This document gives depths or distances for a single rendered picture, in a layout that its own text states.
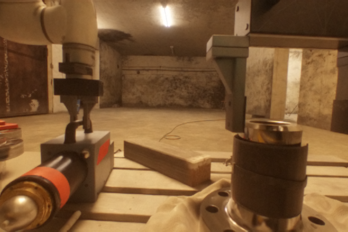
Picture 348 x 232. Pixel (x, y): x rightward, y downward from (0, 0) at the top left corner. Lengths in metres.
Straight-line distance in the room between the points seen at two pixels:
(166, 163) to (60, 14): 0.57
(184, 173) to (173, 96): 10.20
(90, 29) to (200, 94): 10.35
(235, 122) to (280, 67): 5.71
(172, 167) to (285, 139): 0.44
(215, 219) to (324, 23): 0.36
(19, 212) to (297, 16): 0.45
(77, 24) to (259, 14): 0.50
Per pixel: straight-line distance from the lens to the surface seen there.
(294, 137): 0.38
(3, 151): 0.87
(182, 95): 10.80
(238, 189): 0.40
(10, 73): 5.00
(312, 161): 1.09
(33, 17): 0.68
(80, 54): 0.61
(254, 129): 0.37
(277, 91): 5.82
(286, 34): 0.23
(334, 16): 0.26
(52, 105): 5.76
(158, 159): 0.75
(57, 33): 0.65
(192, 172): 0.64
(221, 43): 0.21
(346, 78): 0.29
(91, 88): 0.61
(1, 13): 0.71
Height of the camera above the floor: 0.43
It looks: 5 degrees down
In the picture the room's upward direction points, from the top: 1 degrees clockwise
